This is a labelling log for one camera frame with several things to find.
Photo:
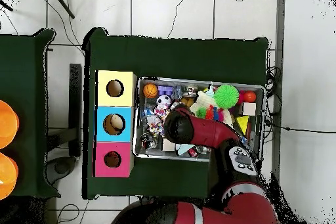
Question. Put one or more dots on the cream yellow cloth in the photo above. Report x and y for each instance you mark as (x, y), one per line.
(202, 102)

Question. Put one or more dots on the dark green covered side table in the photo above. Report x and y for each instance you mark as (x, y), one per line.
(26, 77)

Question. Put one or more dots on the colourful polka dot cloth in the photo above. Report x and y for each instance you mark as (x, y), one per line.
(155, 124)

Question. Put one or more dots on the small orange ball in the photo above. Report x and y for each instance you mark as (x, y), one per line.
(250, 97)

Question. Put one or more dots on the black rod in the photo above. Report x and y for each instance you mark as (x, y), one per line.
(5, 5)
(62, 4)

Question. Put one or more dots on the black and white soccer ball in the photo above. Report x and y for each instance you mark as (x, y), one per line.
(164, 99)

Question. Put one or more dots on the clear mesh bin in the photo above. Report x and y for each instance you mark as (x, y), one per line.
(139, 150)

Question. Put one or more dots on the black upright panel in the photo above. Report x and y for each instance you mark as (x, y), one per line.
(75, 108)

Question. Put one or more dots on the orange basketball toy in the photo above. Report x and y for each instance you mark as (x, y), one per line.
(150, 90)

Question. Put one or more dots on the mint green waffle cloth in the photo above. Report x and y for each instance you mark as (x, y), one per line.
(184, 149)

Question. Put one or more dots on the dark green table cloth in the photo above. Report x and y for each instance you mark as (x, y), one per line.
(173, 56)

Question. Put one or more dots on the grey floor stand base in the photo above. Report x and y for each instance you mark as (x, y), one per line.
(62, 169)

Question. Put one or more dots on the green spiky ball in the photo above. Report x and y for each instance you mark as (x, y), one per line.
(226, 96)

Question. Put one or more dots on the multicolour spiky caterpillar toy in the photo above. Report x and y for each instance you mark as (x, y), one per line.
(212, 112)

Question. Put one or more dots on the orange round bowl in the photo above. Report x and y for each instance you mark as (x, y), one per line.
(6, 176)
(6, 124)

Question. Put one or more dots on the plain wooden block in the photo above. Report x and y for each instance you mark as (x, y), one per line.
(169, 145)
(249, 109)

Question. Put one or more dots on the wooden box with three holes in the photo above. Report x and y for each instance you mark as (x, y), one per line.
(129, 140)

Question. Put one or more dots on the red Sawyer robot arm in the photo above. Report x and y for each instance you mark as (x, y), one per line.
(210, 132)

